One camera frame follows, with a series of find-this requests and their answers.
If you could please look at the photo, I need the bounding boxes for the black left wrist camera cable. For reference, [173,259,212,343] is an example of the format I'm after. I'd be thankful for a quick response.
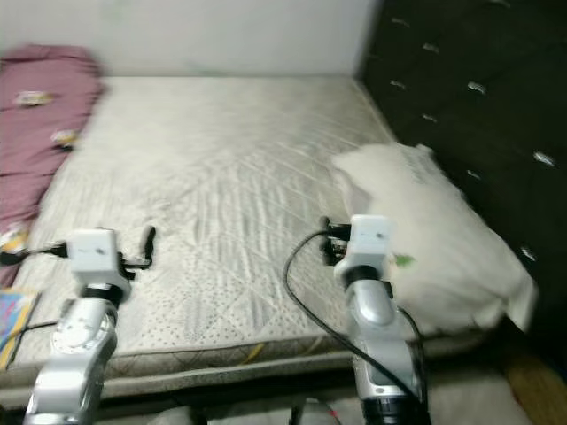
[0,243,70,267]

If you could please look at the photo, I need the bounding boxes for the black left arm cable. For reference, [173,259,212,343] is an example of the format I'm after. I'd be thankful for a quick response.
[9,319,61,342]

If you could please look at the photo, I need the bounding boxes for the grey right robot leg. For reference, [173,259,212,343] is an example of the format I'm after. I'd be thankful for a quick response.
[288,400,346,425]

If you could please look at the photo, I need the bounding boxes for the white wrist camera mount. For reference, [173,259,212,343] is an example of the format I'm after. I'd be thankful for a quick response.
[66,228,122,289]
[350,215,393,268]

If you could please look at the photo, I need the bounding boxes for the orange bordered blue board book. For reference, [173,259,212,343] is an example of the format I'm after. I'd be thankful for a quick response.
[0,288,39,368]

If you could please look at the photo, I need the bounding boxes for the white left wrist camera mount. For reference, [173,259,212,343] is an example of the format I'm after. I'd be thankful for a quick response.
[66,228,122,289]

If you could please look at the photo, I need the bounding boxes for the white pillow with tree print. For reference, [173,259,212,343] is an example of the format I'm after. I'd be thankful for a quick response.
[330,143,540,337]

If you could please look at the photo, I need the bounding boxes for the purple bed sheet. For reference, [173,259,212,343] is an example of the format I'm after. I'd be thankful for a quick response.
[0,44,105,289]

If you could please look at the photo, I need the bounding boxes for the white quilted mattress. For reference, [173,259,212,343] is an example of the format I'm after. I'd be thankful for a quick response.
[0,75,519,408]

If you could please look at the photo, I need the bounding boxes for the grey robot leg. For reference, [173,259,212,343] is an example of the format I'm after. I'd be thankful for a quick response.
[288,400,346,425]
[159,407,214,425]

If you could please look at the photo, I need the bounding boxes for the grey left robot leg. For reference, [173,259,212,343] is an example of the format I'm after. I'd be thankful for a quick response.
[159,407,214,425]

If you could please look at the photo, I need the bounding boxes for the black tufted headboard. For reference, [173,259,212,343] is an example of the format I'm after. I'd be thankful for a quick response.
[354,0,567,306]

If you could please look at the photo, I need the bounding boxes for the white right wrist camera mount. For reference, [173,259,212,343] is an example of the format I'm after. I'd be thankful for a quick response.
[350,215,393,268]

